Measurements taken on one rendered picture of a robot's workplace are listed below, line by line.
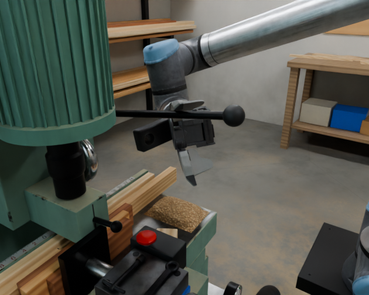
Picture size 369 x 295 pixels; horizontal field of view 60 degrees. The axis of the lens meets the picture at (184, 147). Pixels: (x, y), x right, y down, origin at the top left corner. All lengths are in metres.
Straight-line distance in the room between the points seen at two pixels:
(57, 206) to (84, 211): 0.05
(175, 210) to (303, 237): 1.56
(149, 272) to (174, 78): 0.48
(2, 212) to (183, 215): 0.34
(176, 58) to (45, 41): 0.43
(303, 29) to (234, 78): 3.31
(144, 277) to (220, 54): 0.59
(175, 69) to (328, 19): 0.35
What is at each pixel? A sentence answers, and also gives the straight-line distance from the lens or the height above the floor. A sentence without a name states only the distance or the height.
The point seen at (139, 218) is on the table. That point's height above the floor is 0.90.
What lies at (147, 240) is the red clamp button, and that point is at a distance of 0.49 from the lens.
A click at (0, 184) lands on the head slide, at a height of 1.06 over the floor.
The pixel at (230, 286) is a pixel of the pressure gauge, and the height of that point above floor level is 0.69.
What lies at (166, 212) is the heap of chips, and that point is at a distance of 0.72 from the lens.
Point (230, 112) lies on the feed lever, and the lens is 0.49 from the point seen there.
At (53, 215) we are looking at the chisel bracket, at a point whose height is 1.01.
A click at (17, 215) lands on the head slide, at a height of 0.99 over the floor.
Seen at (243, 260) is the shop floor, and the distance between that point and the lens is 1.97.
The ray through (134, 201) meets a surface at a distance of 0.73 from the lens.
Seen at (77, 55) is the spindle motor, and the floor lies 1.28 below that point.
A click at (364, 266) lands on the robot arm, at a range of 0.83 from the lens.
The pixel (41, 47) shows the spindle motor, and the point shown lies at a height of 1.29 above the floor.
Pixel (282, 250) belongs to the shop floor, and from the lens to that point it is 2.08.
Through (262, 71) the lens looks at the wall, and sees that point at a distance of 3.92.
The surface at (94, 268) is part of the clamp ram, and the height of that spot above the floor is 0.96.
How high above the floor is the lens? 1.34
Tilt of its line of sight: 24 degrees down
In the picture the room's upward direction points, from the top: straight up
